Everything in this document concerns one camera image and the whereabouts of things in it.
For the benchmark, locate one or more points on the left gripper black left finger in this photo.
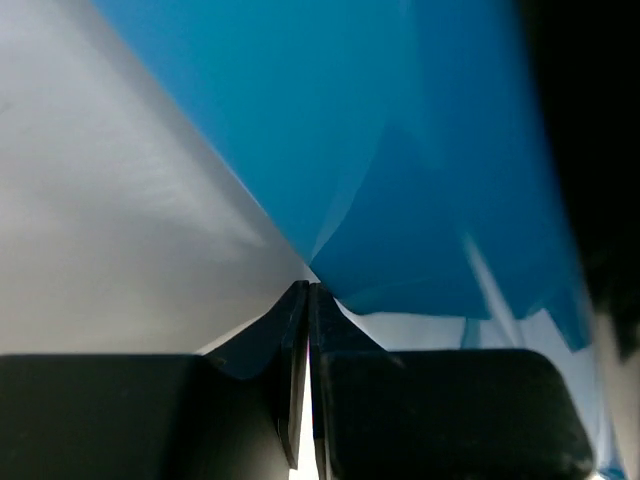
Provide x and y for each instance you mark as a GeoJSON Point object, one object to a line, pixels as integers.
{"type": "Point", "coordinates": [231, 413]}

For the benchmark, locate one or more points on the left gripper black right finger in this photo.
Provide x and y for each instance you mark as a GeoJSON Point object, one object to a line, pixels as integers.
{"type": "Point", "coordinates": [436, 414]}

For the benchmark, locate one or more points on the blue hard-shell suitcase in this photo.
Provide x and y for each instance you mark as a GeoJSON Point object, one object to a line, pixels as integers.
{"type": "Point", "coordinates": [457, 173]}

